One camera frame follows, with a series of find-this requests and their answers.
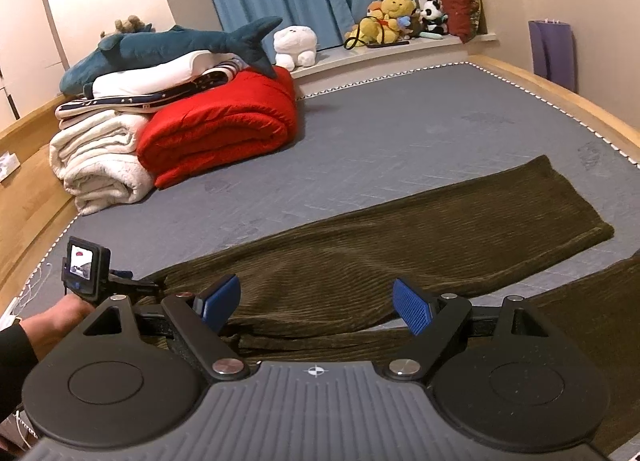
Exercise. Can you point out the person's left hand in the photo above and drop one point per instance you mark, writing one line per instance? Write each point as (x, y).
(52, 326)

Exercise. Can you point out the white folded fleece blanket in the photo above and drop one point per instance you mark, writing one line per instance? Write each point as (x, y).
(95, 161)

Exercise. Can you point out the wooden bed frame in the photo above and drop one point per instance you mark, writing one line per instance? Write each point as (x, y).
(30, 201)

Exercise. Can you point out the white round plush toy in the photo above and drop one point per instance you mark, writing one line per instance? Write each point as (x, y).
(296, 46)

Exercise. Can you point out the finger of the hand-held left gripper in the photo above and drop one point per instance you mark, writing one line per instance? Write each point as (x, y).
(137, 283)

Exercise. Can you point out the small white box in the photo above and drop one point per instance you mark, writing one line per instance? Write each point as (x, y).
(7, 166)

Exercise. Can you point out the panda plush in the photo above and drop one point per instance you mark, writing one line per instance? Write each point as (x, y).
(432, 15)

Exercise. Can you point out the red folded comforter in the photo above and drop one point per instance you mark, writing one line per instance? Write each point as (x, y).
(220, 126)

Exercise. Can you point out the yellow bear plush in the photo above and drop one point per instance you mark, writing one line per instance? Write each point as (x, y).
(392, 16)

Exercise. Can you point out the small orange plush toy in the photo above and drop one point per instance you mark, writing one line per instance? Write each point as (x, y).
(375, 8)

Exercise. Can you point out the purple rolled yoga mat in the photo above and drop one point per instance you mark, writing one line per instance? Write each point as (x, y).
(552, 53)

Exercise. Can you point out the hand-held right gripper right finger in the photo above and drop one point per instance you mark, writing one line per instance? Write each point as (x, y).
(412, 307)

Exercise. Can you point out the tan dinosaur plush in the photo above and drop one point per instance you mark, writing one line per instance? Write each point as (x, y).
(125, 25)

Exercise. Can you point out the white window ledge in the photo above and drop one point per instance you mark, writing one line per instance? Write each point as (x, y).
(360, 58)

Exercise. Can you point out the navy patterned folded bedding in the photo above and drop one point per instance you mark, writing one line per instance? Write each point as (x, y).
(150, 93)

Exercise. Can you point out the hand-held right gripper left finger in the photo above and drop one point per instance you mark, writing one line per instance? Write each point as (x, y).
(220, 303)

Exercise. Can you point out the teal shark plush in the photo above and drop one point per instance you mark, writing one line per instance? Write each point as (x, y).
(165, 43)

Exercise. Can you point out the person's left forearm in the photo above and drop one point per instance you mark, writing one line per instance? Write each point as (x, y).
(15, 361)

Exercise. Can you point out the dark red cushion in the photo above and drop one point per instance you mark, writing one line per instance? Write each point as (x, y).
(457, 3)

